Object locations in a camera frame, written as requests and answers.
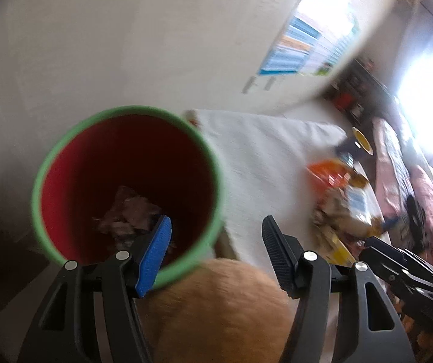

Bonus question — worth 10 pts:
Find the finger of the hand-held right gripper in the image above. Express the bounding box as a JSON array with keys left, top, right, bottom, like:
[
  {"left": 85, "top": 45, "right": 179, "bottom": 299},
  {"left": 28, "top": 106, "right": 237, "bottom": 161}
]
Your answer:
[{"left": 362, "top": 236, "right": 411, "bottom": 277}]

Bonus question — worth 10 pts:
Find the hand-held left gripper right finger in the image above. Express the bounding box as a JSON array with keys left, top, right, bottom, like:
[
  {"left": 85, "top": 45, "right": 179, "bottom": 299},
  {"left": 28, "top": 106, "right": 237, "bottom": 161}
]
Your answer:
[{"left": 262, "top": 215, "right": 416, "bottom": 363}]

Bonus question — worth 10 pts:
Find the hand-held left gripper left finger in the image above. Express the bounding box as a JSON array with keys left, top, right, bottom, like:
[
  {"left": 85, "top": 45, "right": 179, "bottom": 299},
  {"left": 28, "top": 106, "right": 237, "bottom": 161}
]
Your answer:
[{"left": 17, "top": 215, "right": 173, "bottom": 363}]

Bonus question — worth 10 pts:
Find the paper ball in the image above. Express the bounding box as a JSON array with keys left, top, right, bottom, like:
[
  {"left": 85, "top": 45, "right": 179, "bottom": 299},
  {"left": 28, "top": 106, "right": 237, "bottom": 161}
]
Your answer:
[{"left": 92, "top": 185, "right": 179, "bottom": 252}]

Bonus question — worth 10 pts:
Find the white and blue milk carton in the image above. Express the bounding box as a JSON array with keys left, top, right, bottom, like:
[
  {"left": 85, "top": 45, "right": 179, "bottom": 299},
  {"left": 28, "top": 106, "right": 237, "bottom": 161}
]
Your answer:
[{"left": 341, "top": 185, "right": 384, "bottom": 235}]

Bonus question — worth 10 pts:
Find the red bin with green rim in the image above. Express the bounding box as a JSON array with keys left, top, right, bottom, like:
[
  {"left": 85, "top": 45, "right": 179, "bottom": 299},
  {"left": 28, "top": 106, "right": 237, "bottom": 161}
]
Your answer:
[{"left": 31, "top": 105, "right": 226, "bottom": 291}]

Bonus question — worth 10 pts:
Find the pink quilt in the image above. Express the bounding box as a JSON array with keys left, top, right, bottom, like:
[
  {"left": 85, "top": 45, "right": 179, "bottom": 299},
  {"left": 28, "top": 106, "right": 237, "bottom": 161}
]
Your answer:
[{"left": 406, "top": 162, "right": 433, "bottom": 267}]

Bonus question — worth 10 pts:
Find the tan fuzzy cushion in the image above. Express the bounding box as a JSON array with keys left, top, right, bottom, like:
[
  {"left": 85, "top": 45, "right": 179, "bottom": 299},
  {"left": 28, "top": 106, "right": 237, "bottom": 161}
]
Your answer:
[{"left": 133, "top": 258, "right": 296, "bottom": 363}]

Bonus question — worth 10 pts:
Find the orange snack bag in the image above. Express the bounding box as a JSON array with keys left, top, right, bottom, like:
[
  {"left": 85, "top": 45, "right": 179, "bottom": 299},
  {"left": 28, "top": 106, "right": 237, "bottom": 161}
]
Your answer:
[{"left": 306, "top": 161, "right": 358, "bottom": 198}]

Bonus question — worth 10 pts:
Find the navy mug with yellow inside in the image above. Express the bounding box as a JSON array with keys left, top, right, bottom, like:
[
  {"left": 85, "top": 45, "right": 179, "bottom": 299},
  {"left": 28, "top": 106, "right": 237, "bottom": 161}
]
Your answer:
[{"left": 339, "top": 126, "right": 375, "bottom": 157}]

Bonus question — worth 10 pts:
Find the dark shelf unit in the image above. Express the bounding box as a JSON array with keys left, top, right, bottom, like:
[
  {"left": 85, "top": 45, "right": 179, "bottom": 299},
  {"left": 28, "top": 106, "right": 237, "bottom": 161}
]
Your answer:
[{"left": 326, "top": 57, "right": 391, "bottom": 122}]

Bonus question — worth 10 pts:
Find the blue wall poster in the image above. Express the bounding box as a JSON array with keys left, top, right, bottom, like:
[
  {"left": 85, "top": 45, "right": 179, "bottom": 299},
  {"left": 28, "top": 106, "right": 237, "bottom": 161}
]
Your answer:
[{"left": 257, "top": 14, "right": 324, "bottom": 77}]

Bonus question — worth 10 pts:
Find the white chart wall poster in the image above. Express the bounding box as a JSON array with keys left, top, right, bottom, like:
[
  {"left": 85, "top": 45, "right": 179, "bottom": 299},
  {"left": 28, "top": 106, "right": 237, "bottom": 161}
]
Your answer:
[{"left": 305, "top": 4, "right": 361, "bottom": 76}]

